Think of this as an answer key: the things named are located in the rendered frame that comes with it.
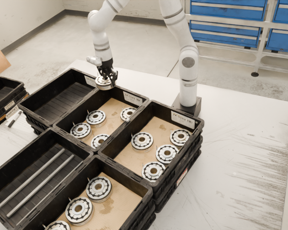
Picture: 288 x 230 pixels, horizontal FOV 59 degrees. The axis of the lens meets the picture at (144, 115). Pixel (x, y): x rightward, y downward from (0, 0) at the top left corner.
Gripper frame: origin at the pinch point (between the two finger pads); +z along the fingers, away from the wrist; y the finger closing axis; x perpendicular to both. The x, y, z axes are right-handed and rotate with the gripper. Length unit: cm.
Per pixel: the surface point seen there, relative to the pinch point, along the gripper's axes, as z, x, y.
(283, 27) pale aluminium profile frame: 36, -184, -26
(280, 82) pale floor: 95, -188, -38
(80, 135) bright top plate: 15.7, 25.6, -2.2
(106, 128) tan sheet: 18.2, 12.8, -6.7
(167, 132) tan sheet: 18.0, -2.8, -33.5
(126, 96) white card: 11.3, -6.2, -3.9
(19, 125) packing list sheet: 31, 36, 51
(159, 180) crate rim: 9, 25, -51
